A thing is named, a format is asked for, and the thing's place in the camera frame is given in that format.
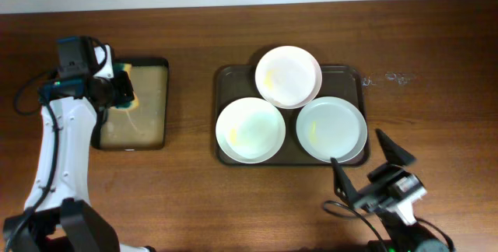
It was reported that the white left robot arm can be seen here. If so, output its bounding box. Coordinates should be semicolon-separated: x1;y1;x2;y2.
2;36;139;251

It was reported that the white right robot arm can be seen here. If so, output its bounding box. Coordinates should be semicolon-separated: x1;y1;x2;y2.
322;129;456;252

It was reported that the black soapy water tray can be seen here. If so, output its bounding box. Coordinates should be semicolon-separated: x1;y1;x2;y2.
90;57;170;151

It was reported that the green yellow sponge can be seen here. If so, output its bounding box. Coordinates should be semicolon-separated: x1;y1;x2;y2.
113;63;139;110

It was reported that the white plate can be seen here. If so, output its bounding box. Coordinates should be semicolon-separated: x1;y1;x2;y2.
215;97;286;164

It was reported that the light grey plate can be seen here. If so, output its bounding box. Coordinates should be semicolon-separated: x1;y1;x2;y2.
296;96;368;163

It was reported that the pink plate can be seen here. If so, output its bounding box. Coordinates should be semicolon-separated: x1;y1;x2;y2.
254;46;323;109

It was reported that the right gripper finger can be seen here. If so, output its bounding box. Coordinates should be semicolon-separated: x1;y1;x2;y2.
331;158;359;205
375;128;416;166

